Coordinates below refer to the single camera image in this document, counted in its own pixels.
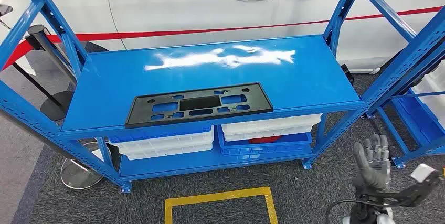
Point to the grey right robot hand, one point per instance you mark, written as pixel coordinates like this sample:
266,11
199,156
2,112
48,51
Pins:
379,170

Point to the black plastic plate frame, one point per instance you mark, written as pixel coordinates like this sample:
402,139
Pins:
142,111

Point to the blue shelf rack with casters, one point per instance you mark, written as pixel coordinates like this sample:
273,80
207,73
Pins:
389,128

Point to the blue metal shelf rack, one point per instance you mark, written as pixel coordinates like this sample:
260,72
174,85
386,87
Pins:
208,73

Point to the red item in crate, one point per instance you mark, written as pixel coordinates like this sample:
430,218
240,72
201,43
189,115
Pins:
264,140

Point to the yellow floor tape square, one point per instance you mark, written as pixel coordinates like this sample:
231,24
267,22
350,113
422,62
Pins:
219,196

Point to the white car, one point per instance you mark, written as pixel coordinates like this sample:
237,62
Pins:
194,3

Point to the stanchion with chrome base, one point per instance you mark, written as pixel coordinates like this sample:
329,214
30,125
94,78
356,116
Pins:
81,175

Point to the red barrier belt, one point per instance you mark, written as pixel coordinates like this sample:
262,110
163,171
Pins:
17,52
104,36

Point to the thin stanchion with black base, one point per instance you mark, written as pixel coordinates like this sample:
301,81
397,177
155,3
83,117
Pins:
57,106

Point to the dark car side mirror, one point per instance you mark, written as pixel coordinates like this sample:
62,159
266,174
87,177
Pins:
5,9

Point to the black camera bracket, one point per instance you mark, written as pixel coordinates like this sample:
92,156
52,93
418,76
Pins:
413,194

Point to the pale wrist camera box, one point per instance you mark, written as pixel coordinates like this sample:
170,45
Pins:
422,172

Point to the black-headed stanchion post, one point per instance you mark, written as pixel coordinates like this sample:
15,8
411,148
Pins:
36,31

